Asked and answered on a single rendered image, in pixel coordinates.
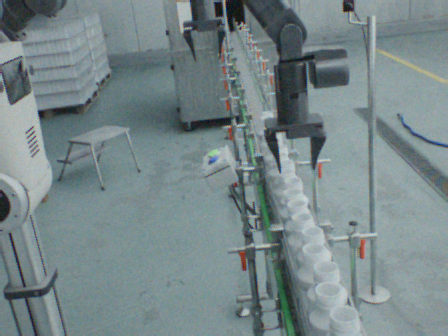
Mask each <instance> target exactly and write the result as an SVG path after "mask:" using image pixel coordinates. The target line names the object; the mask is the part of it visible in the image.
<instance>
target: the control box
mask: <svg viewBox="0 0 448 336"><path fill-rule="evenodd" d="M217 150H219V152H217V153H216V155H212V156H209V154H207V155H204V156H203V166H202V173H203V175H204V177H205V179H206V181H207V183H208V184H209V187H210V188H211V190H212V192H213V193H214V192H216V191H218V190H221V189H222V188H225V187H227V186H229V190H230V192H231V194H232V198H233V200H234V203H235V204H236V206H237V208H238V210H239V212H240V213H241V214H242V211H241V209H240V208H239V205H238V203H237V200H239V202H240V197H239V194H238V193H237V192H236V190H235V188H234V183H237V182H238V177H237V173H236V172H235V170H234V169H236V165H237V164H236V162H235V160H234V157H233V156H232V154H231V152H230V151H229V148H228V147H227V145H225V146H223V147H220V148H219V149H217ZM215 156H218V157H219V159H218V160H216V161H215V162H212V163H209V160H210V159H211V157H215ZM235 198H237V200H236V199H235ZM246 205H247V211H249V212H250V213H251V214H252V216H255V215H258V214H259V210H258V209H257V213H256V211H255V202H254V201H252V206H253V209H252V208H251V207H250V206H249V205H248V204H247V202H246ZM257 221H258V222H259V227H260V217H258V218H255V228H253V227H252V226H251V224H250V222H249V221H248V225H249V226H250V228H251V229H257Z"/></svg>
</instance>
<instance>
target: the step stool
mask: <svg viewBox="0 0 448 336"><path fill-rule="evenodd" d="M129 130H130V129H129V128H128V127H114V126H108V125H106V126H102V127H101V128H98V129H95V130H93V131H91V132H87V133H85V134H81V135H80V136H77V137H74V138H72V139H68V143H70V144H69V149H68V152H67V155H66V156H64V157H60V158H59V159H57V160H56V161H57V162H62V163H64V165H63V167H62V172H61V174H60V176H59V180H58V181H61V180H62V176H63V174H64V170H65V167H66V165H67V164H69V165H74V164H75V163H77V162H81V161H83V160H86V159H88V158H89V157H93V160H94V162H95V165H96V171H97V173H98V179H99V182H100V184H101V190H105V188H104V184H103V181H102V179H101V173H100V170H99V168H98V162H99V160H100V157H101V152H104V151H106V150H109V149H111V147H110V146H106V145H104V142H105V140H106V139H110V138H112V137H116V136H117V135H119V134H123V133H124V132H125V133H126V135H127V139H128V142H129V146H130V148H131V150H132V155H133V157H134V159H135V163H136V165H137V170H138V172H139V173H141V170H140V166H139V164H138V162H137V157H136V155H135V151H134V149H133V147H132V142H131V140H130V138H129V134H128V131H129ZM99 142H102V143H101V144H98V143H99ZM73 144H83V145H88V146H89V147H85V148H83V149H80V150H78V151H77V152H73V153H71V154H70V152H71V149H72V145H73ZM96 155H98V158H97V160H96Z"/></svg>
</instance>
